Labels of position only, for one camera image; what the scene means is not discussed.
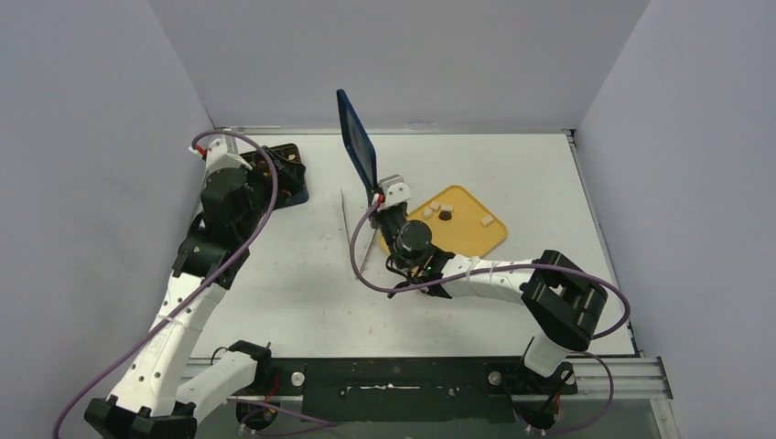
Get metal tongs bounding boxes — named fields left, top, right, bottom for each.
left=339, top=187, right=377, bottom=274

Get blue box lid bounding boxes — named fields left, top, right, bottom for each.
left=336, top=89, right=378, bottom=196

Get blue chocolate box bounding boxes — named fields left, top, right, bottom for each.
left=265, top=143, right=309, bottom=209

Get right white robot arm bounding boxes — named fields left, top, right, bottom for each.
left=369, top=207, right=609, bottom=391

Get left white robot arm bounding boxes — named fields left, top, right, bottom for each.
left=84, top=145, right=308, bottom=438

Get yellow plastic tray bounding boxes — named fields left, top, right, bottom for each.
left=408, top=185, right=508, bottom=258

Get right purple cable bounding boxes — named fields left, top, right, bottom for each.
left=350, top=202, right=631, bottom=435

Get purple cable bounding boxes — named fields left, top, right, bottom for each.
left=350, top=202, right=631, bottom=435
left=51, top=130, right=338, bottom=439

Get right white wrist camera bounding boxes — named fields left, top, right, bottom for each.
left=376, top=175, right=412, bottom=211

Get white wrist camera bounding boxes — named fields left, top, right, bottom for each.
left=376, top=175, right=412, bottom=211
left=189, top=138, right=253, bottom=177

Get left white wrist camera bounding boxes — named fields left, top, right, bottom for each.
left=189, top=138, right=253, bottom=177

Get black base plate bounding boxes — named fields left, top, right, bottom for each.
left=237, top=357, right=577, bottom=423

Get aluminium rail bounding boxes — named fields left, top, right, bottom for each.
left=181, top=357, right=673, bottom=402

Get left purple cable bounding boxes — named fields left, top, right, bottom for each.
left=51, top=130, right=338, bottom=439

